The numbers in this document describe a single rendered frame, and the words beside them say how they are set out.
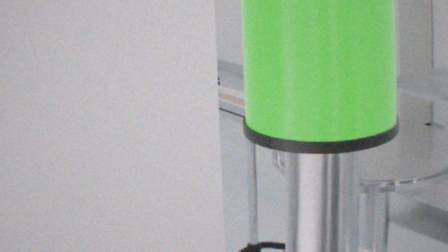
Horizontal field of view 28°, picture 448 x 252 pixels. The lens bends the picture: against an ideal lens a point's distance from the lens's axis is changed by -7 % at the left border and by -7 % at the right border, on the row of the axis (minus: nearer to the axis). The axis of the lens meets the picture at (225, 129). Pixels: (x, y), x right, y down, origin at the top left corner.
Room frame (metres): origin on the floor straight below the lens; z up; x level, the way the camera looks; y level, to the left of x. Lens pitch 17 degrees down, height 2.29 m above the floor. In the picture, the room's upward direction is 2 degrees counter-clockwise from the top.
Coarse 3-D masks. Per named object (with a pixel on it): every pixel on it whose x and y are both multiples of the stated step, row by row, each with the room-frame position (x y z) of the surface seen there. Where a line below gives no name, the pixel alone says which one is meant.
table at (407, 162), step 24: (384, 144) 4.13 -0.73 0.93; (408, 144) 4.12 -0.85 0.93; (432, 144) 4.10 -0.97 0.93; (384, 168) 3.80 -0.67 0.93; (408, 168) 3.79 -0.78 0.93; (432, 168) 3.77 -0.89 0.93; (360, 192) 3.66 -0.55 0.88; (384, 192) 3.65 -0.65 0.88; (360, 216) 4.05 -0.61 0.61; (384, 216) 4.04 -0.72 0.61; (360, 240) 4.05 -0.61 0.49; (384, 240) 4.05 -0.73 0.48
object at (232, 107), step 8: (224, 88) 5.13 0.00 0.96; (224, 96) 5.07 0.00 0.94; (232, 96) 4.96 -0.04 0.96; (240, 96) 5.04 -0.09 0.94; (224, 104) 4.98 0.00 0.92; (232, 104) 4.92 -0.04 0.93; (240, 104) 4.91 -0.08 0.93; (224, 112) 4.98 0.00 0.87; (232, 112) 4.92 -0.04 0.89; (240, 112) 4.86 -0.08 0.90; (232, 120) 4.92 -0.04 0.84; (240, 120) 4.86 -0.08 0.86
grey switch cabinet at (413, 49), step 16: (400, 0) 6.97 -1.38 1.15; (416, 0) 7.08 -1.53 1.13; (400, 16) 6.97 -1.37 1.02; (416, 16) 7.08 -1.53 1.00; (400, 32) 6.97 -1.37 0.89; (416, 32) 7.08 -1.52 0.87; (400, 48) 6.97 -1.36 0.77; (416, 48) 7.07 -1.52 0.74; (400, 64) 6.96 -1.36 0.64; (416, 64) 7.07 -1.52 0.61; (400, 96) 6.96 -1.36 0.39; (400, 112) 6.96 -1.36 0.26; (416, 112) 7.07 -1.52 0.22
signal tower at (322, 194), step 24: (264, 144) 0.28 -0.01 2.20; (288, 144) 0.27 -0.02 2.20; (312, 144) 0.27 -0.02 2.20; (336, 144) 0.27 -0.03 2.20; (360, 144) 0.27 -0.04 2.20; (288, 168) 0.29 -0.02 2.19; (312, 168) 0.28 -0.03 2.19; (336, 168) 0.28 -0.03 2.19; (360, 168) 0.29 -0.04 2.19; (288, 192) 0.29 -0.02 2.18; (312, 192) 0.28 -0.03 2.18; (336, 192) 0.28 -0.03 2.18; (288, 216) 0.29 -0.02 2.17; (312, 216) 0.28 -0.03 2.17; (336, 216) 0.28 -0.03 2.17; (288, 240) 0.29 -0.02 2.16; (312, 240) 0.28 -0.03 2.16; (336, 240) 0.28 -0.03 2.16
